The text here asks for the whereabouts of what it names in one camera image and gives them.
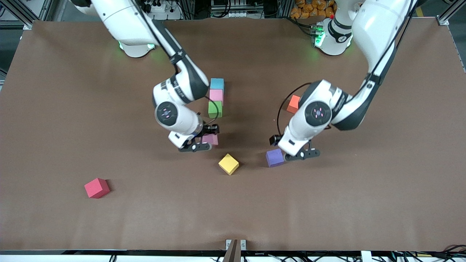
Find purple foam block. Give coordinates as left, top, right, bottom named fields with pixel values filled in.
left=265, top=148, right=285, bottom=168

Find bag of orange items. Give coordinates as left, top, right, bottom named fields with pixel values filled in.
left=291, top=0, right=336, bottom=19

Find tangled black cables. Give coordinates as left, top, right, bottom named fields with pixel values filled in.
left=391, top=245, right=466, bottom=262

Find red foam block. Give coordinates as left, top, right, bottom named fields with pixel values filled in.
left=84, top=178, right=110, bottom=199

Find orange foam block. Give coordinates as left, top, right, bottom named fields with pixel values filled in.
left=287, top=95, right=301, bottom=114

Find yellow foam block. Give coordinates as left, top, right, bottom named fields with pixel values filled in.
left=218, top=153, right=240, bottom=176

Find green foam block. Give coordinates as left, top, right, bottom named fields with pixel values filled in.
left=208, top=101, right=223, bottom=119

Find white rack device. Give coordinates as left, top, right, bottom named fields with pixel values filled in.
left=210, top=0, right=255, bottom=19

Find aluminium frame profile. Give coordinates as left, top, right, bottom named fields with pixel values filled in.
left=0, top=0, right=48, bottom=30
left=435, top=0, right=466, bottom=27

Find small metal table bracket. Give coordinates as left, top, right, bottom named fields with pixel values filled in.
left=226, top=239, right=247, bottom=251

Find table cover sheet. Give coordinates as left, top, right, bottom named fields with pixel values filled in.
left=0, top=17, right=466, bottom=252

